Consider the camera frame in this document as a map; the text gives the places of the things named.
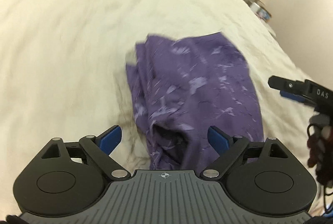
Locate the purple patterned garment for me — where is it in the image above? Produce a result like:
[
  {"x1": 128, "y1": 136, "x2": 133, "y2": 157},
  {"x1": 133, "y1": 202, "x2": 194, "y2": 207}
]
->
[{"x1": 126, "y1": 33, "x2": 263, "y2": 172}]

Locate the cream floral bedspread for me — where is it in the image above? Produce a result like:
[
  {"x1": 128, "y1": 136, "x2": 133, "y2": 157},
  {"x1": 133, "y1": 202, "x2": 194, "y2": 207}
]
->
[{"x1": 1, "y1": 0, "x2": 313, "y2": 217}]

